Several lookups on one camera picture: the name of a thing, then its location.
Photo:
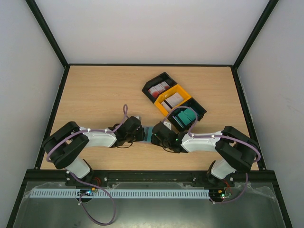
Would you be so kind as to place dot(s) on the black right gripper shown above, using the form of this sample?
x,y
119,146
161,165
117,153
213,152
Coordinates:
x,y
154,138

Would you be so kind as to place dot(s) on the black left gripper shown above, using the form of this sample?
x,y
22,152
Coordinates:
x,y
141,136

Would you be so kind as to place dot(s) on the teal card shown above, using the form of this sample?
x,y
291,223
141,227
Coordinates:
x,y
148,134

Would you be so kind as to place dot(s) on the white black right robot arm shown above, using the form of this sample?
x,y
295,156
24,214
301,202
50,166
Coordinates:
x,y
238,151

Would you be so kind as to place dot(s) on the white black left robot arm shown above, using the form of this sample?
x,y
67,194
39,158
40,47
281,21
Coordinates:
x,y
63,148

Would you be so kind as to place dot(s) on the black bin with teal cards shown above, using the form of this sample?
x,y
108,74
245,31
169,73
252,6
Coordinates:
x,y
195,106

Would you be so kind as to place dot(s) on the teal cards stack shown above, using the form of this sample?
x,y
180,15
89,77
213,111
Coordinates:
x,y
185,116

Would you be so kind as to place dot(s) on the red white cards stack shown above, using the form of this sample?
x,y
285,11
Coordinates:
x,y
158,89

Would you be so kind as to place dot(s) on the black card bin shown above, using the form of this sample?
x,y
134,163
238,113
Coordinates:
x,y
156,80

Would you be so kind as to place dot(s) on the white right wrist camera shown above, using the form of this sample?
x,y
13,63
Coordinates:
x,y
168,125

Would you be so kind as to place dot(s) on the black mounting rail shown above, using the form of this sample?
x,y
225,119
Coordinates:
x,y
106,178

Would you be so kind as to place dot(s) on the black enclosure frame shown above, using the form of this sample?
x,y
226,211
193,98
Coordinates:
x,y
153,31

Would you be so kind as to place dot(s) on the white slotted cable duct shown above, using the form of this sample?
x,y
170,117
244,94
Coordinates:
x,y
121,194

